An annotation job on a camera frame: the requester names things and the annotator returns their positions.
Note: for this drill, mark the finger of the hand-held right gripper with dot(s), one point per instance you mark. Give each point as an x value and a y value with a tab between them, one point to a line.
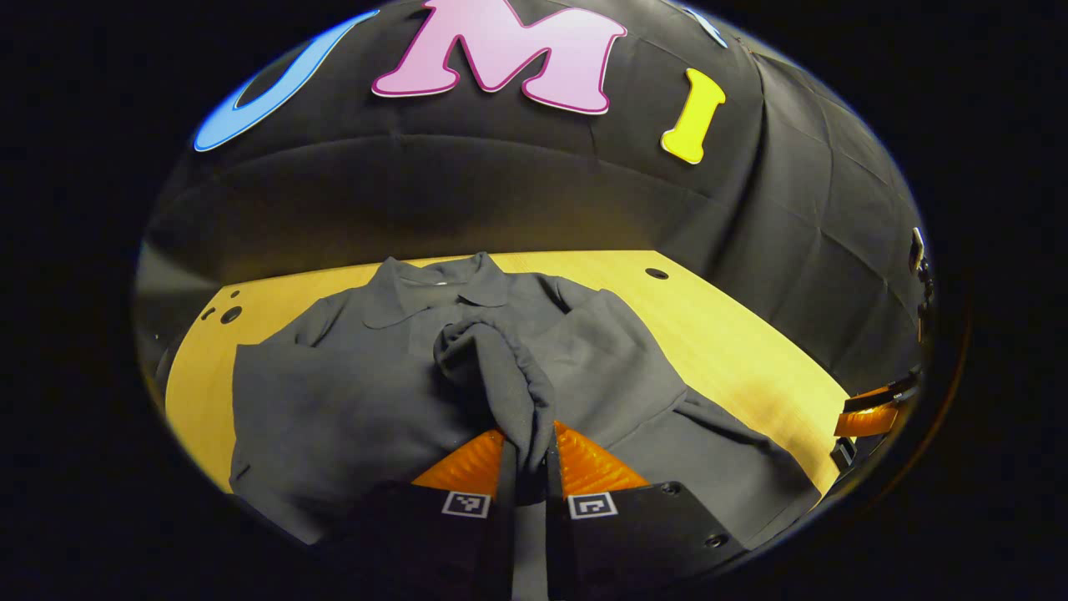
868	420

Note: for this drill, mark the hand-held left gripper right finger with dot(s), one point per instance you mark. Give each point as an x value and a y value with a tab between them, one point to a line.
634	542

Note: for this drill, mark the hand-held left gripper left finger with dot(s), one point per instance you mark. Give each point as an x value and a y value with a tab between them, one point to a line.
417	542

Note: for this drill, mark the grey collared shirt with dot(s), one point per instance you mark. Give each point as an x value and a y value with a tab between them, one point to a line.
350	401

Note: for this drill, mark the silver metal clip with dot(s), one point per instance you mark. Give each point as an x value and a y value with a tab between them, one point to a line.
916	249

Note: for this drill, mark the black backdrop cloth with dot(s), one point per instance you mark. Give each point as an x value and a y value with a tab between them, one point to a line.
501	184

